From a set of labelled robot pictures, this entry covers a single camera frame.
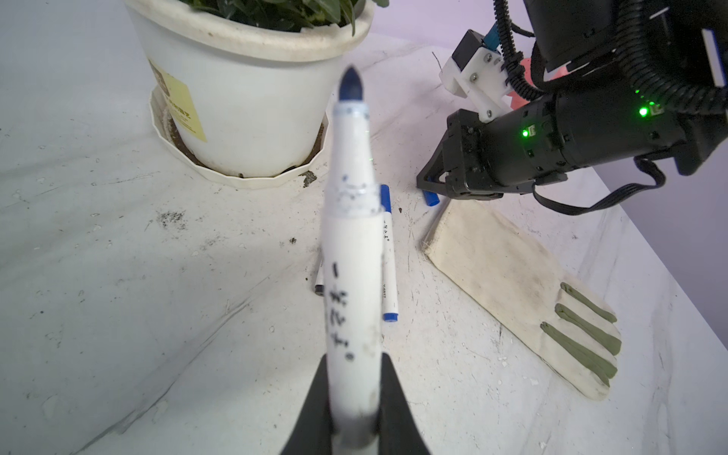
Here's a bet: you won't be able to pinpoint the potted green plant white pot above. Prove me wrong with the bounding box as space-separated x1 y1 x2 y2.
126 1 377 189

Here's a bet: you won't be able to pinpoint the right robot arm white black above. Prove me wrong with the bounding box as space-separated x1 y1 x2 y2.
416 1 727 201

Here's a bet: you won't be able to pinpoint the beige glove green fingers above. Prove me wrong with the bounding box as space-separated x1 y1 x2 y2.
424 200 622 401

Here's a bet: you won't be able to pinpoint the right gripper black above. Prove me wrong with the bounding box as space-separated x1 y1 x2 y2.
416 81 727 201

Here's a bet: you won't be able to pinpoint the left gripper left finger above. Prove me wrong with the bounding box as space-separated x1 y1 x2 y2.
281 356 333 455

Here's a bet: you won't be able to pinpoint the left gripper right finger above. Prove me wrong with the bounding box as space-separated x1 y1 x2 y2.
377 353 430 455

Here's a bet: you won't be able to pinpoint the pink watering can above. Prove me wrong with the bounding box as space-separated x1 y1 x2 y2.
508 56 570 112

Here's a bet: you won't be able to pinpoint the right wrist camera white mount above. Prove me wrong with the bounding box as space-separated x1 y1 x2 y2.
440 30 511 123

